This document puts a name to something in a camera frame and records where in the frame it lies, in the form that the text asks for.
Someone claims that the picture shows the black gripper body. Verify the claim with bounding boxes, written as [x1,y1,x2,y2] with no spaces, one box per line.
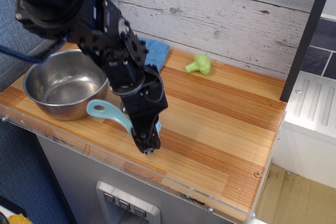
[121,65,168,136]

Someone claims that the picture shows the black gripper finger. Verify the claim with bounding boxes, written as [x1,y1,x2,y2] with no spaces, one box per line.
[132,126,161,155]

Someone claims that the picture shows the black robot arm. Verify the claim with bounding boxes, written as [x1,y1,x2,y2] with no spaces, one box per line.
[1,0,168,154]

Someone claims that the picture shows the silver metal bowl pan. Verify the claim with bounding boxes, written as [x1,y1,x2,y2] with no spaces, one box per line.
[23,49,108,121]

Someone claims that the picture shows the blue microfiber cloth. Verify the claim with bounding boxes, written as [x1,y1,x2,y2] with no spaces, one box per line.
[139,37,170,71]

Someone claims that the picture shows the clear acrylic edge guard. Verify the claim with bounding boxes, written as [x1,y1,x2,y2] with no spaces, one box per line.
[1,98,286,223]

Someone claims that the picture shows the green toy broccoli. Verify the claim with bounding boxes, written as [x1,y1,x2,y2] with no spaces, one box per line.
[185,54,211,74]

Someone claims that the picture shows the silver dispenser button panel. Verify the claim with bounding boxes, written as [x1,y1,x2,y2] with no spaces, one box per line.
[96,180,161,223]

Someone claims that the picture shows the grey toy cabinet front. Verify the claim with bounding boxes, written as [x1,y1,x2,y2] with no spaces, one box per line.
[38,136,228,223]

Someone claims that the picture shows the yellow object at corner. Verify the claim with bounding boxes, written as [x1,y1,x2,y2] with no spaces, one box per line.
[8,215,33,224]

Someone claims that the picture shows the white toy sink drainboard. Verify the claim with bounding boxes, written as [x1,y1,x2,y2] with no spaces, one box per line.
[272,71,335,188]

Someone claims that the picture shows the dark right shelf post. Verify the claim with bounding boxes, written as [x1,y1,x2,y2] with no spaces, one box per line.
[280,0,327,102]

